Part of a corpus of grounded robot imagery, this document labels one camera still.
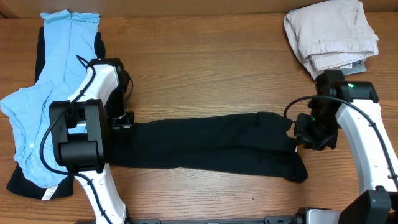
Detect black t-shirt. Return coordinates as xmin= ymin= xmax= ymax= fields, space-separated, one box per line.
xmin=111 ymin=112 xmax=308 ymax=182

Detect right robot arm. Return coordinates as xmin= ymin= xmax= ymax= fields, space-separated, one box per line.
xmin=292 ymin=70 xmax=397 ymax=224

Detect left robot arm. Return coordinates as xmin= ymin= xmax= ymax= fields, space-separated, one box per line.
xmin=44 ymin=57 xmax=134 ymax=223

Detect folded grey garment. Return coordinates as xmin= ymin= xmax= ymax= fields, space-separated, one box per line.
xmin=339 ymin=60 xmax=366 ymax=75

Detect light blue shirt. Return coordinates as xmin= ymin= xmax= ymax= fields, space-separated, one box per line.
xmin=1 ymin=9 xmax=100 ymax=188

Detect folded beige trousers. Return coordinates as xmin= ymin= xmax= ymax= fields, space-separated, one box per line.
xmin=284 ymin=0 xmax=379 ymax=79

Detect black garment under pile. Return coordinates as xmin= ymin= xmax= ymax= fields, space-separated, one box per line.
xmin=6 ymin=27 xmax=106 ymax=200

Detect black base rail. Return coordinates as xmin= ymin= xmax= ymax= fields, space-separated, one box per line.
xmin=124 ymin=207 xmax=343 ymax=224

